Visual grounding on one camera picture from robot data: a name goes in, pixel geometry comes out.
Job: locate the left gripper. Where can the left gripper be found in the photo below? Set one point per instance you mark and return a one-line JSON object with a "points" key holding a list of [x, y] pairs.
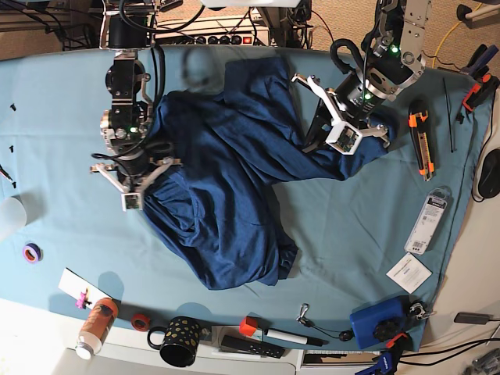
{"points": [[350, 105]]}

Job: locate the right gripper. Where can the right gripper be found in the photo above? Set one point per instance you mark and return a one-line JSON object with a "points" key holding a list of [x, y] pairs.
{"points": [[135, 173]]}

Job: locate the dark blue t-shirt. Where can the dark blue t-shirt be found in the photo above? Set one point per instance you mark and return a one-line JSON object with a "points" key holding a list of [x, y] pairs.
{"points": [[212, 209]]}

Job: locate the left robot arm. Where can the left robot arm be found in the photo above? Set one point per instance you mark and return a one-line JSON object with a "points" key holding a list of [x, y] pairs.
{"points": [[389, 60]]}

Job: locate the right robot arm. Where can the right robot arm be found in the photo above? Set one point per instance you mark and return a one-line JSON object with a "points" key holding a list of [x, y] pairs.
{"points": [[135, 80]]}

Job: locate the black orange utility knife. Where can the black orange utility knife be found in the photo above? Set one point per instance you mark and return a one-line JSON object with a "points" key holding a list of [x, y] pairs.
{"points": [[419, 122]]}

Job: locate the black zip tie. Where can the black zip tie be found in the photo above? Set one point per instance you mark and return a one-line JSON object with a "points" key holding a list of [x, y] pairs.
{"points": [[448, 109]]}

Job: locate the teal table cloth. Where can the teal table cloth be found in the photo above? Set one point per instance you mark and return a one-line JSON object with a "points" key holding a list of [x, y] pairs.
{"points": [[349, 234]]}

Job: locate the translucent plastic cup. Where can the translucent plastic cup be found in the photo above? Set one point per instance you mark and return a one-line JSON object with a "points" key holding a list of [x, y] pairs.
{"points": [[13, 216]]}

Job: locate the white paper strip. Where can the white paper strip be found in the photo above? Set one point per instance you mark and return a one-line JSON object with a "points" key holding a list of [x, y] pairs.
{"points": [[76, 286]]}

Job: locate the clear blister pack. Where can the clear blister pack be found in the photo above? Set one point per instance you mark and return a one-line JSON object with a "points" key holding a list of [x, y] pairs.
{"points": [[427, 221]]}

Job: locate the purple tape roll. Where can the purple tape roll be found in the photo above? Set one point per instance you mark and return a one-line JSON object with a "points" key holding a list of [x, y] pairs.
{"points": [[32, 253]]}

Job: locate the orange black bar clamp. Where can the orange black bar clamp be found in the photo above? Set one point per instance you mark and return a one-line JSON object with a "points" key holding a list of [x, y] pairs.
{"points": [[480, 91]]}

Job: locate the pink small clip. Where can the pink small clip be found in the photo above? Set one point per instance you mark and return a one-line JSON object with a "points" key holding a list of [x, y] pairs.
{"points": [[83, 301]]}

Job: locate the blue spring clamp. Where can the blue spring clamp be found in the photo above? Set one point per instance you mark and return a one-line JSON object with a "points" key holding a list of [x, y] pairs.
{"points": [[480, 58]]}

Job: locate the black computer mouse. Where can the black computer mouse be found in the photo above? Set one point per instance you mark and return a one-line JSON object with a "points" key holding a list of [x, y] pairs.
{"points": [[489, 183]]}

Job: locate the red tape roll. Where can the red tape roll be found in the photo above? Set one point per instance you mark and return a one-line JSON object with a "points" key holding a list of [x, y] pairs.
{"points": [[140, 322]]}

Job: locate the orange plastic bottle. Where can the orange plastic bottle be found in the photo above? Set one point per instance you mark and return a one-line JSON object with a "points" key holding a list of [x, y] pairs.
{"points": [[96, 328]]}

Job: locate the white paper card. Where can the white paper card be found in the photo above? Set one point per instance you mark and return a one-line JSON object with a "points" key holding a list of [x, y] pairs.
{"points": [[409, 273]]}

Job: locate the black mug yellow dots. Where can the black mug yellow dots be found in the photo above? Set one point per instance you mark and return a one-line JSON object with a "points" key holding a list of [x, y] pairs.
{"points": [[180, 341]]}

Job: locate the red cube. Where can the red cube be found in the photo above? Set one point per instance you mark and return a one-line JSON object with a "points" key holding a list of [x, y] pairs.
{"points": [[248, 326]]}

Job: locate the blue box with knob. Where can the blue box with knob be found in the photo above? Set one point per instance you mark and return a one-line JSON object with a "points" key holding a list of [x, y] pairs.
{"points": [[379, 323]]}

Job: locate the black remote control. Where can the black remote control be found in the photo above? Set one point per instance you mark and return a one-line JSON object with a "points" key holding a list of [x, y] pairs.
{"points": [[252, 347]]}

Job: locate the white black marker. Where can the white black marker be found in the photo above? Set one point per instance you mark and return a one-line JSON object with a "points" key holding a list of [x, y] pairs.
{"points": [[294, 338]]}

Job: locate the black adapter block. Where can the black adapter block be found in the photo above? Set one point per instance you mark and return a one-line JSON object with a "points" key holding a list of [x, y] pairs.
{"points": [[472, 318]]}

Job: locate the blue orange bottom clamp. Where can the blue orange bottom clamp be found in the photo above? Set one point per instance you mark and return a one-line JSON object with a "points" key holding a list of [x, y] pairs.
{"points": [[388, 360]]}

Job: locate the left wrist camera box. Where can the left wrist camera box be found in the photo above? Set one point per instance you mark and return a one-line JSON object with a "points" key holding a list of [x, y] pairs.
{"points": [[344, 138]]}

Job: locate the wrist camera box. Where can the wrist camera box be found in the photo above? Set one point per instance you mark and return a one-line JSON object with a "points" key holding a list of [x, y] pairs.
{"points": [[344, 138], [131, 201]]}

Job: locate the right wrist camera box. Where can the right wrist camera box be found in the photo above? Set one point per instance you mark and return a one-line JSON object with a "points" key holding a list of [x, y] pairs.
{"points": [[131, 201]]}

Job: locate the carabiner with black lanyard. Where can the carabiner with black lanyard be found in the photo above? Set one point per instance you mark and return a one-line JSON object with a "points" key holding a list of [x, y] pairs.
{"points": [[344, 336]]}

